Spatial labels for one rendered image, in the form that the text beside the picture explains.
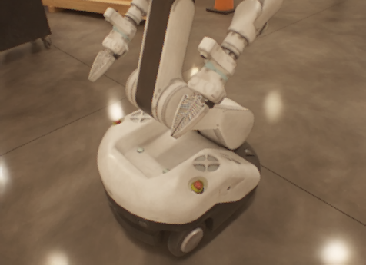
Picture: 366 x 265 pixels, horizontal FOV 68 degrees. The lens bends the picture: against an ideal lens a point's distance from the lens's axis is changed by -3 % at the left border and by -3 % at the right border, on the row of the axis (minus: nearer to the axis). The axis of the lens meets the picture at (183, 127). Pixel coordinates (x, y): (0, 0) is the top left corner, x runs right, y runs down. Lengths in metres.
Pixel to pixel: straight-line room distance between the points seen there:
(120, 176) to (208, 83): 0.47
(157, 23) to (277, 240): 0.94
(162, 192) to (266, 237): 0.53
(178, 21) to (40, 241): 1.03
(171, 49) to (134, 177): 0.43
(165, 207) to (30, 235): 0.69
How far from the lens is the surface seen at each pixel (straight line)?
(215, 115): 1.03
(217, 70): 0.71
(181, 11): 0.84
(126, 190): 0.96
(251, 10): 0.76
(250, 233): 1.25
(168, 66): 0.85
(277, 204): 1.36
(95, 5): 4.23
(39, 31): 3.26
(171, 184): 0.91
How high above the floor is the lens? 1.04
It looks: 37 degrees down
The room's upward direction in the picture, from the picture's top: 2 degrees counter-clockwise
